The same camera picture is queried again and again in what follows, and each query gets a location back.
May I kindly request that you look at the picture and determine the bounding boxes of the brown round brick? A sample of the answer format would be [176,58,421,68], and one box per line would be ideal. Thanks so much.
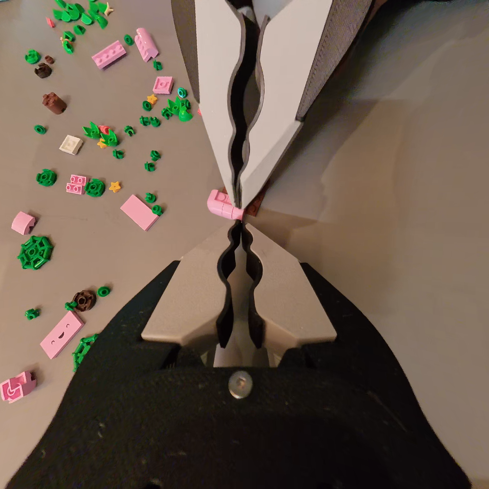
[42,92,67,114]

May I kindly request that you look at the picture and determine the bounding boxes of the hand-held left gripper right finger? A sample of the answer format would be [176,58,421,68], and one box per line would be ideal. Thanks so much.
[241,222,338,357]

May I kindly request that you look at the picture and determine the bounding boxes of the pink studded plate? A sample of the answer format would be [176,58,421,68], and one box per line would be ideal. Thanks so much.
[92,40,127,70]

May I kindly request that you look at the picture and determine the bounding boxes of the brown square plate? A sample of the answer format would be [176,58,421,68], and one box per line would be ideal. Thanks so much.
[246,180,273,215]

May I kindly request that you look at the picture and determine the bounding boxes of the large pink smooth tile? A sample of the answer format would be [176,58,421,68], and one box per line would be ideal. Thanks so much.
[120,194,160,232]

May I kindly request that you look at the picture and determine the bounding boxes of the white square tile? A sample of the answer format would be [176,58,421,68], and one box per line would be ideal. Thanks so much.
[59,135,84,155]

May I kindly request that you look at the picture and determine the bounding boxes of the pink face tile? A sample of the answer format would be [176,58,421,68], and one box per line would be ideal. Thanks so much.
[40,310,85,360]

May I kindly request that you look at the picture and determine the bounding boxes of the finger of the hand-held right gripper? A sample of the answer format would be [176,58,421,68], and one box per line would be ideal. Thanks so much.
[195,0,250,209]
[239,0,333,209]

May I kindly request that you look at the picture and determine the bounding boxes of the green web piece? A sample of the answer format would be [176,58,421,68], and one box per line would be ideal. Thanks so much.
[73,333,99,372]
[17,236,54,270]

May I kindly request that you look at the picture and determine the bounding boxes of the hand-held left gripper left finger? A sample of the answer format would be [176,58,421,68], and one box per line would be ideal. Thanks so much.
[141,223,242,350]

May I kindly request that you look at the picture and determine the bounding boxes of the scattered small green clips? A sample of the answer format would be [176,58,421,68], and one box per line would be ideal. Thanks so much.
[113,60,172,215]

